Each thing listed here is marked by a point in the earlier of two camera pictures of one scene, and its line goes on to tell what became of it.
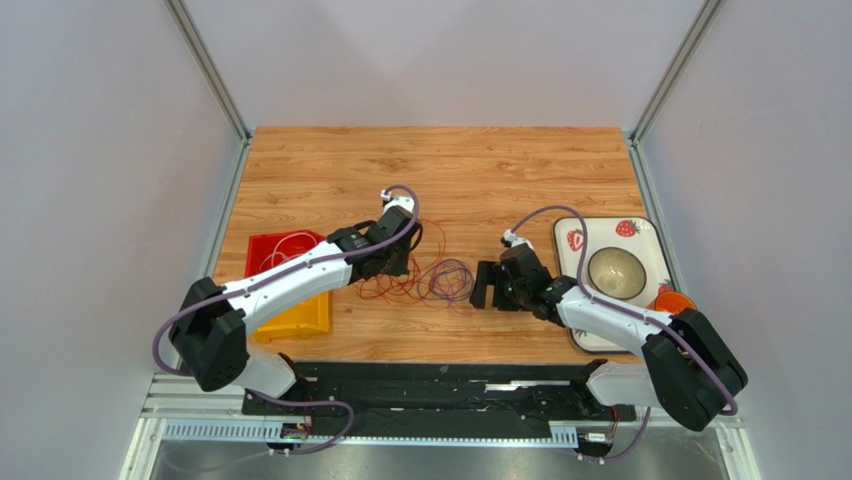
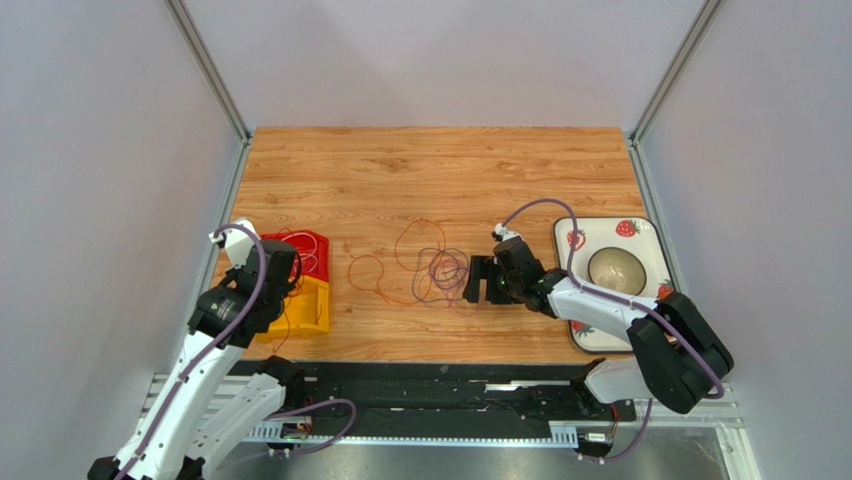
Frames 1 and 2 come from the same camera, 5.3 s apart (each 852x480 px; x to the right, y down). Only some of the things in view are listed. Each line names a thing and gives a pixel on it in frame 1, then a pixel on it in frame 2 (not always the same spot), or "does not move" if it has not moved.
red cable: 407,285 to 300,276
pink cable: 450,283 does not move
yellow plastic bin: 310,318 does not move
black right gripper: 501,288 does not move
